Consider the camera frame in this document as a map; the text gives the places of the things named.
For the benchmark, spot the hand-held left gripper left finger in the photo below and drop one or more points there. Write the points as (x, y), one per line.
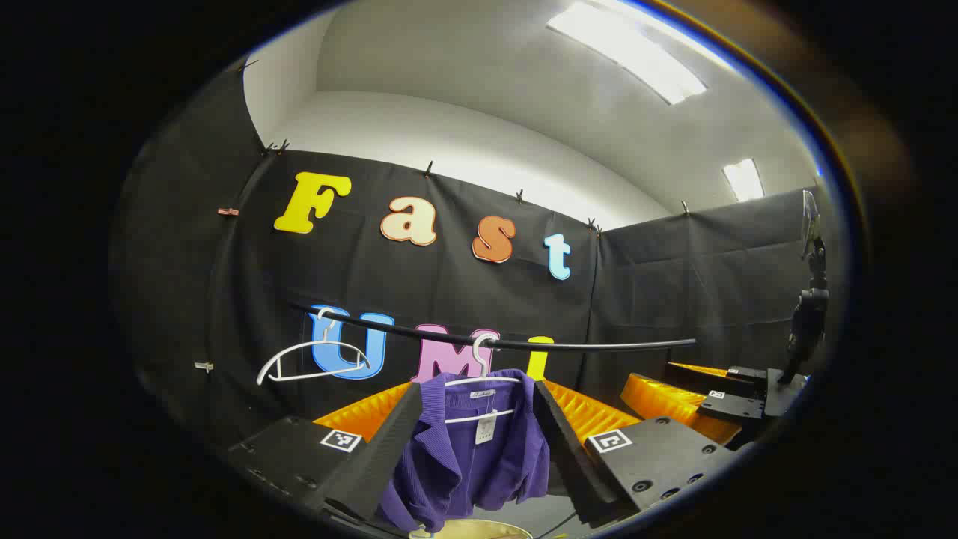
(389, 449)

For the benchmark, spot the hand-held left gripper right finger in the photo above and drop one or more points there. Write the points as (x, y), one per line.
(569, 449)

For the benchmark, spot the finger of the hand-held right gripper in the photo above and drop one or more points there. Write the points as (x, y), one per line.
(711, 379)
(730, 408)

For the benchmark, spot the purple knit cardigan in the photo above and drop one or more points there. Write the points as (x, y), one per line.
(449, 464)

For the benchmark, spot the beige laundry hamper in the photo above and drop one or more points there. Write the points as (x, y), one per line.
(479, 530)

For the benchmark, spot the black clothes rack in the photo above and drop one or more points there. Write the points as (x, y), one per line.
(584, 346)

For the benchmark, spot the white clothes hanger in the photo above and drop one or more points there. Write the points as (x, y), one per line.
(483, 372)
(314, 374)

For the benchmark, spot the black backdrop cloth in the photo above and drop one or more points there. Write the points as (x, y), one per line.
(449, 292)

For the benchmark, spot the small ceiling light panel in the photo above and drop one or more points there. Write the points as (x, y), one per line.
(743, 180)

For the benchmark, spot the large ceiling light panel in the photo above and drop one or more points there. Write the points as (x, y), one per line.
(636, 52)

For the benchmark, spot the black camera stand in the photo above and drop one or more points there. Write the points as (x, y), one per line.
(808, 314)

